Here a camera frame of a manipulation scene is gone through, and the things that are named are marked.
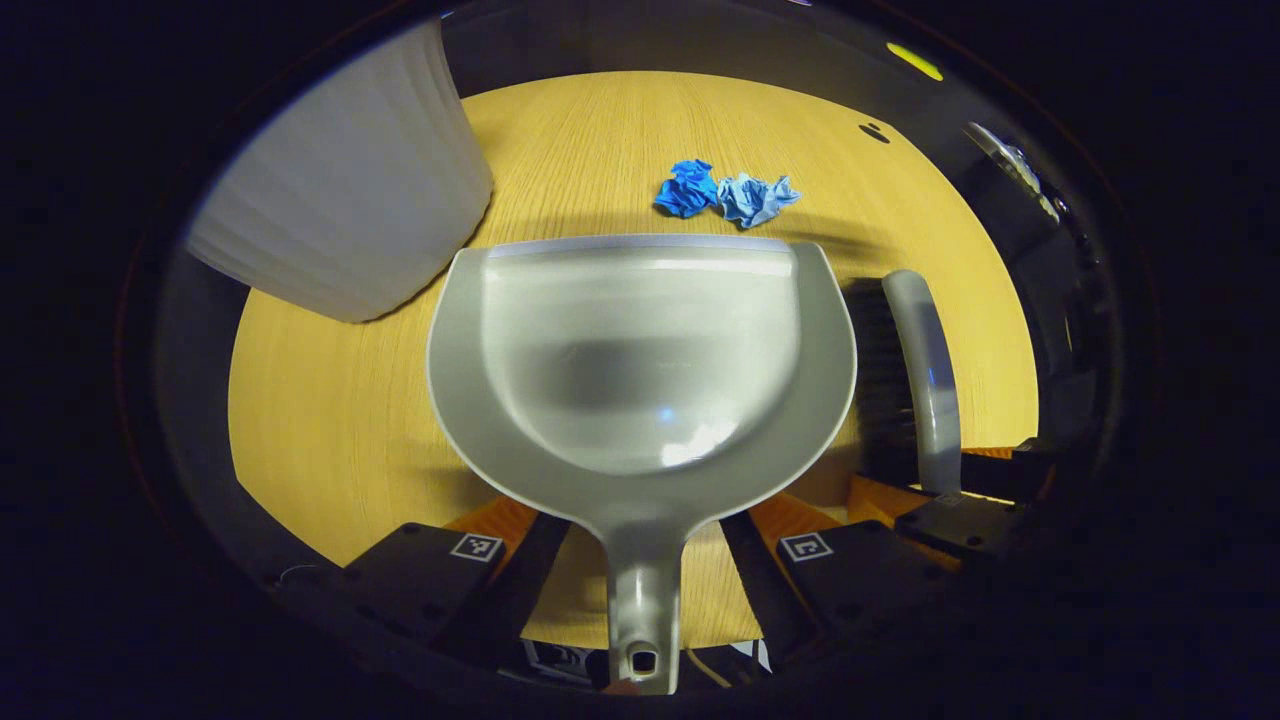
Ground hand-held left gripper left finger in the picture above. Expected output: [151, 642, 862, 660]
[345, 497, 571, 653]

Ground white garbage bin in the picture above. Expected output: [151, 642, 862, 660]
[185, 20, 494, 324]

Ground dark blue paper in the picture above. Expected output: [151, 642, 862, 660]
[654, 158, 721, 219]

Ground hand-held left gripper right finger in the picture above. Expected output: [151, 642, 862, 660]
[720, 492, 951, 643]

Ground small grey broom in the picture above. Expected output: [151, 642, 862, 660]
[845, 268, 963, 496]

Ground wooden desktop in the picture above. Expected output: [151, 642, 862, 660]
[228, 70, 1041, 651]

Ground grey dustpan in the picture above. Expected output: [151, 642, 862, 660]
[427, 234, 859, 696]

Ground light blue paper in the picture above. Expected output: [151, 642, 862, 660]
[716, 173, 803, 229]

